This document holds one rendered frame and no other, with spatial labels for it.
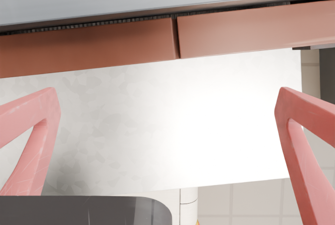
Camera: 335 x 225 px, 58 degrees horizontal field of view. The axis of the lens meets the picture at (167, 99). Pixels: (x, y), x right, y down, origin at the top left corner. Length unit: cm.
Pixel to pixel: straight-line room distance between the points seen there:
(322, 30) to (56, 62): 26
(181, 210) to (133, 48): 72
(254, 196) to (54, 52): 110
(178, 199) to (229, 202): 38
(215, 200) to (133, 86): 89
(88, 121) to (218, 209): 91
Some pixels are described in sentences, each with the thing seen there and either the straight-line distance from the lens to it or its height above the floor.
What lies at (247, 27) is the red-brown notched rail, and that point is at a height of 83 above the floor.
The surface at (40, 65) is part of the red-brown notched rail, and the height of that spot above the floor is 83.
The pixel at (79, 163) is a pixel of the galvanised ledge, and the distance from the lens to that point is 49.
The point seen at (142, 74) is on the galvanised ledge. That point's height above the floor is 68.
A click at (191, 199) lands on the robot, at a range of 95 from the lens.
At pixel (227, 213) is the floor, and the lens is 131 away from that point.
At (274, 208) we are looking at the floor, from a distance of 134.
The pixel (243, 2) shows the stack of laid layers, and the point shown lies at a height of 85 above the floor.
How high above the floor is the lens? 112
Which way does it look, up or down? 81 degrees down
